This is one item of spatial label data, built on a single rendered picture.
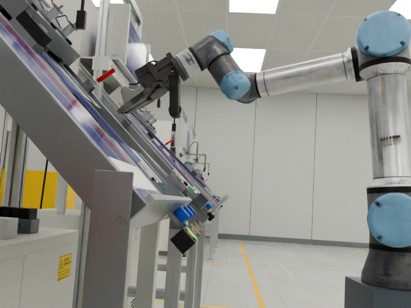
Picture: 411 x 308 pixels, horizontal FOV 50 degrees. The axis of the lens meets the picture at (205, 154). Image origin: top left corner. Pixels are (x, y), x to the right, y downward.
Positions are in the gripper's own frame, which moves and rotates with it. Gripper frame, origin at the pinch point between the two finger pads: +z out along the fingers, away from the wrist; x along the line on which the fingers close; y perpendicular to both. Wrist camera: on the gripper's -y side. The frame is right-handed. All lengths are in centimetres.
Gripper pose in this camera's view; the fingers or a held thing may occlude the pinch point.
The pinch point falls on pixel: (123, 112)
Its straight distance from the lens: 124.0
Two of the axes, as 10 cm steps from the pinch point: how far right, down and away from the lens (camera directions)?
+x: -0.5, -1.1, -9.9
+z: -8.5, 5.3, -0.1
